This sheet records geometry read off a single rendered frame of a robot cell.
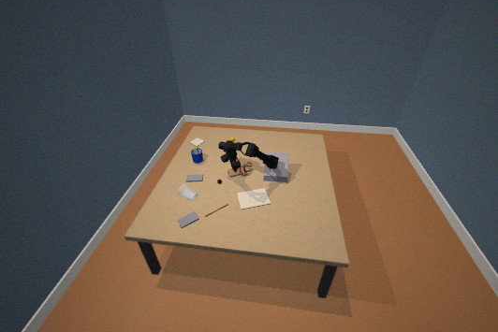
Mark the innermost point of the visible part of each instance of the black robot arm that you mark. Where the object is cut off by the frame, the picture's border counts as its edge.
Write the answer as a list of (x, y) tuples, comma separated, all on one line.
[(252, 151)]

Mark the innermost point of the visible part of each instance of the cream flat square pad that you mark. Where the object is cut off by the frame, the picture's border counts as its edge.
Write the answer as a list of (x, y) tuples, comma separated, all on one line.
[(254, 198)]

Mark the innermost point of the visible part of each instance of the beige flat square plate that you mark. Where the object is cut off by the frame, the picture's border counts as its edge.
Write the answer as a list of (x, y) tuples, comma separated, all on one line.
[(196, 142)]

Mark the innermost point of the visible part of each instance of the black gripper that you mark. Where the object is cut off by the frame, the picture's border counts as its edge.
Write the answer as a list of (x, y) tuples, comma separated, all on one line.
[(234, 163)]

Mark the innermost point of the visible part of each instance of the blue cup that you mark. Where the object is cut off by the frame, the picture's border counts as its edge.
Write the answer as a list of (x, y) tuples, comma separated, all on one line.
[(197, 155)]

